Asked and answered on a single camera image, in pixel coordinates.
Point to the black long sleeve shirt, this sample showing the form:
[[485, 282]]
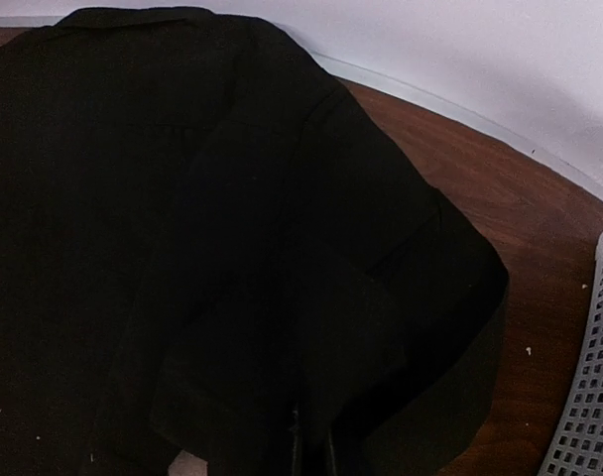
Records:
[[208, 247]]

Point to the white perforated plastic basket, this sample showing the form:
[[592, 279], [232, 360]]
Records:
[[577, 445]]

